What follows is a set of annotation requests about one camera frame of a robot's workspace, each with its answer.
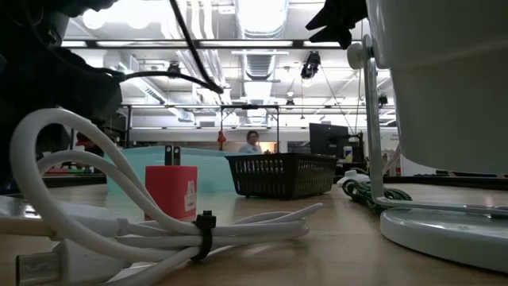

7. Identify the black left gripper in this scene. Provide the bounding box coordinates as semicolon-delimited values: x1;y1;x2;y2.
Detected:
0;37;125;160

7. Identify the black overhead camera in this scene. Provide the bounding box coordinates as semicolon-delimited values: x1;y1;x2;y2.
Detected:
300;50;322;81

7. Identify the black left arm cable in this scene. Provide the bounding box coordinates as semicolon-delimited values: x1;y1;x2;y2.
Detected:
89;0;225;95

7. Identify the black mesh plastic basket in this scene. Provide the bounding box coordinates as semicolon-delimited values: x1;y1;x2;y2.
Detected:
224;152;340;201

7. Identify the dark green stick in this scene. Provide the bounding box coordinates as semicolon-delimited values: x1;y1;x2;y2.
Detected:
341;178;414;216

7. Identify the teal translucent plastic bin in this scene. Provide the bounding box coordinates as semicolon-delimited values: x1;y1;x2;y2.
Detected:
103;145;239;196

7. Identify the white fan power cable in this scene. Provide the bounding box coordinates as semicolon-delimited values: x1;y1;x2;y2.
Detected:
336;142;402;188

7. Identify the black background rig frame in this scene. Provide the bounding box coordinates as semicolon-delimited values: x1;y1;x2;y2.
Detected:
220;104;281;154

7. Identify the black computer monitor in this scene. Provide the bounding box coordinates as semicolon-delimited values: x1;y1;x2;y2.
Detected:
309;122;350;158

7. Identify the white USB cable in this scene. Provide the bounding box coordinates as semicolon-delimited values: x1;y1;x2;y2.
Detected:
0;107;325;286

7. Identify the pink USB wall charger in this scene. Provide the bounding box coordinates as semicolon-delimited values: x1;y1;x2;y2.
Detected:
144;144;198;223

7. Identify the black overhead frame bar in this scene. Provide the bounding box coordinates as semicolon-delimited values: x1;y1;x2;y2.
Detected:
61;39;347;50

